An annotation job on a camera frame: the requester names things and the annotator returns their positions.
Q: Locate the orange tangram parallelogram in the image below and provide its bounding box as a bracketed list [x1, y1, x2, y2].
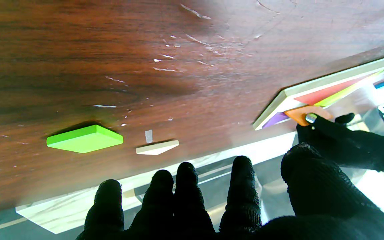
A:
[284, 105, 333, 126]

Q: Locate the large yellow tangram triangle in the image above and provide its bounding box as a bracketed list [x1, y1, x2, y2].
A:
[314, 69, 384, 108]

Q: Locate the small natural wood triangle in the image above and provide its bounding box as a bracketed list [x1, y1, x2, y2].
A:
[136, 140, 180, 155]

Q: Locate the large red tangram triangle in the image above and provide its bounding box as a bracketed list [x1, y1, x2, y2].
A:
[294, 77, 366, 106]

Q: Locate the green tangram square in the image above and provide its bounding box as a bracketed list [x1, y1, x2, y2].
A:
[46, 124, 124, 154]

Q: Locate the purple tangram triangle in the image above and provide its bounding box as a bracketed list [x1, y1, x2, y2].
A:
[262, 112, 291, 129]

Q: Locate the square wooden puzzle tray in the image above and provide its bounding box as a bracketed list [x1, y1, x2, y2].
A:
[253, 55, 384, 131]

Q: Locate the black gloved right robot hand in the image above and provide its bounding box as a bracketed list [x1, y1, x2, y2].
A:
[75, 143, 384, 240]

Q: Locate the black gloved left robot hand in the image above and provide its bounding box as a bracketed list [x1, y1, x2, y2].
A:
[295, 113, 384, 173]

